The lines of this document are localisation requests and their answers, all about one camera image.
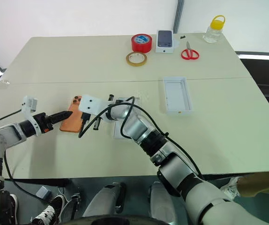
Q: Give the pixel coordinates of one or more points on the phone box with dark print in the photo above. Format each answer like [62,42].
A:
[164,39]

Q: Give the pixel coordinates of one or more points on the clear tan tape roll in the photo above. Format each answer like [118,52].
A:
[128,59]

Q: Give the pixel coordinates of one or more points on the clear tape scrap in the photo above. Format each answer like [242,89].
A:
[4,82]

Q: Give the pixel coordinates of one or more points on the red tape roll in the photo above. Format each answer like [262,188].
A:
[141,45]

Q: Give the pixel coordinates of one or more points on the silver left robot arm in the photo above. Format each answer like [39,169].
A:
[9,133]

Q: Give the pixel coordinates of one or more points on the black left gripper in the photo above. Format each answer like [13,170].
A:
[42,122]

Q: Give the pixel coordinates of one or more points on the grey rounded robot leg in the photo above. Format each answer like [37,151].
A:
[101,201]

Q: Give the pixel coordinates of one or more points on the clear jar with yellow lid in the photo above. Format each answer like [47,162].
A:
[212,32]

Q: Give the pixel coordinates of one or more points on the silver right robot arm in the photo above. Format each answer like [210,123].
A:
[134,126]

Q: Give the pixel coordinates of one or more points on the orange smartphone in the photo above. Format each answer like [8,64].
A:
[71,120]

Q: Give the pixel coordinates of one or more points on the white shoe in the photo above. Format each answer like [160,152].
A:
[230,188]

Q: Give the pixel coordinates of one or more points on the orange phone box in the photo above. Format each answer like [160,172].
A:
[118,131]

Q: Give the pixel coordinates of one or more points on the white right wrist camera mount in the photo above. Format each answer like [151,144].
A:
[89,104]

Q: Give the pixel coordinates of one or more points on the khaki trouser leg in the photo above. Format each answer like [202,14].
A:
[261,182]

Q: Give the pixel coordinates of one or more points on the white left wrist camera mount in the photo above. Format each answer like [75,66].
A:
[28,105]

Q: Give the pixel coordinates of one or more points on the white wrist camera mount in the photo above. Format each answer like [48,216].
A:
[89,104]
[28,105]

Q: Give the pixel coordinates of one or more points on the small grey box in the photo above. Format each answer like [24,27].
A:
[43,192]

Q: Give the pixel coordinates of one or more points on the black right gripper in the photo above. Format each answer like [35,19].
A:
[85,118]

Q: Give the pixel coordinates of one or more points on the black and white sneaker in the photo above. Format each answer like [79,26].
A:
[49,211]
[7,206]

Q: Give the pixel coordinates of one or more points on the grey vertical pole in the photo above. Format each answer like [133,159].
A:
[177,16]

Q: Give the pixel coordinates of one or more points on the white phone box base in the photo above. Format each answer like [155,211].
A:
[177,93]

